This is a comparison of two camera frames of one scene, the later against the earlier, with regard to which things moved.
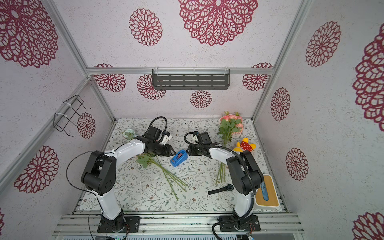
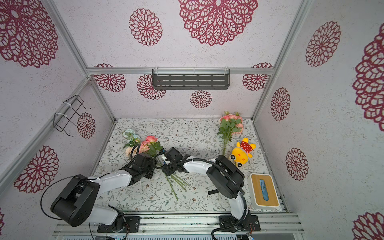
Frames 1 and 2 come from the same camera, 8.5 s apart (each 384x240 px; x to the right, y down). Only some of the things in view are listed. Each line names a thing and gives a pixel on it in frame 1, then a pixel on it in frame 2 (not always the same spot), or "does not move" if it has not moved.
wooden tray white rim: (266, 196) does not move
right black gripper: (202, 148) → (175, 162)
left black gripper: (168, 152) → (152, 163)
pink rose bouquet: (231, 124) does not move
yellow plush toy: (244, 145) does not move
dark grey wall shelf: (188, 79) does not move
